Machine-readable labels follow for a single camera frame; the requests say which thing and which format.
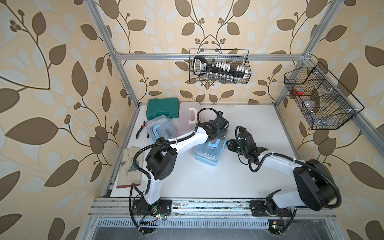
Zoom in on light blue toolbox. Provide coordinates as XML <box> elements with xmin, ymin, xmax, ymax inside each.
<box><xmin>194</xmin><ymin>128</ymin><xmax>228</xmax><ymax>166</ymax></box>

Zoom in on pink toolbox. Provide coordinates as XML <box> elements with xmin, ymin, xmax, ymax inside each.
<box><xmin>177</xmin><ymin>103</ymin><xmax>201</xmax><ymax>136</ymax></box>

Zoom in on blue clear-lid toolbox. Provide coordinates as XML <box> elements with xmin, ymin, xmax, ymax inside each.
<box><xmin>146</xmin><ymin>116</ymin><xmax>178</xmax><ymax>144</ymax></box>

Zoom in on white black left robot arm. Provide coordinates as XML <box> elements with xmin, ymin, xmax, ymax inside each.
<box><xmin>131</xmin><ymin>108</ymin><xmax>229</xmax><ymax>206</ymax></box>

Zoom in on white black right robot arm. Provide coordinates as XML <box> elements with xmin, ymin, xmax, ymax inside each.
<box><xmin>227</xmin><ymin>126</ymin><xmax>342</xmax><ymax>215</ymax></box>

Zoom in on green plastic tool case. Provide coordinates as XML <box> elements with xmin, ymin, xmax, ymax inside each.
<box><xmin>146</xmin><ymin>98</ymin><xmax>180</xmax><ymax>121</ymax></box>

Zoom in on black socket wrench set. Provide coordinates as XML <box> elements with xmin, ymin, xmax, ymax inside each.
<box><xmin>191</xmin><ymin>56</ymin><xmax>250</xmax><ymax>79</ymax></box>

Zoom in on orange black cutting pliers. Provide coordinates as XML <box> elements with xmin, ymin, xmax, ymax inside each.
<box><xmin>135</xmin><ymin>121</ymin><xmax>147</xmax><ymax>139</ymax></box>

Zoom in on red tape roll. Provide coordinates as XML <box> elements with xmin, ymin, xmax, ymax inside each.
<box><xmin>294</xmin><ymin>88</ymin><xmax>306</xmax><ymax>96</ymax></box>

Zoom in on beige work glove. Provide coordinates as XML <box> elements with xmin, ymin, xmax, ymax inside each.
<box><xmin>116</xmin><ymin>147</ymin><xmax>142</xmax><ymax>189</ymax></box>

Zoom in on black wire basket centre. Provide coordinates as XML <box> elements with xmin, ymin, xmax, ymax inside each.
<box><xmin>189</xmin><ymin>48</ymin><xmax>252</xmax><ymax>85</ymax></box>

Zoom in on black wire basket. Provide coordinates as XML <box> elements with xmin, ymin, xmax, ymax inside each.
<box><xmin>189</xmin><ymin>48</ymin><xmax>252</xmax><ymax>85</ymax></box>
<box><xmin>284</xmin><ymin>62</ymin><xmax>365</xmax><ymax>130</ymax></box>

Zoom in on black wire basket right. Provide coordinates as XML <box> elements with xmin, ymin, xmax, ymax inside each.
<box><xmin>284</xmin><ymin>62</ymin><xmax>365</xmax><ymax>130</ymax></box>

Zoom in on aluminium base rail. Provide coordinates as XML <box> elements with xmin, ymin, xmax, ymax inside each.
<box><xmin>88</xmin><ymin>198</ymin><xmax>336</xmax><ymax>230</ymax></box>

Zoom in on aluminium frame post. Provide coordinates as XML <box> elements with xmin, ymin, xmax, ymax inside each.
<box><xmin>85</xmin><ymin>1</ymin><xmax>140</xmax><ymax>109</ymax></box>

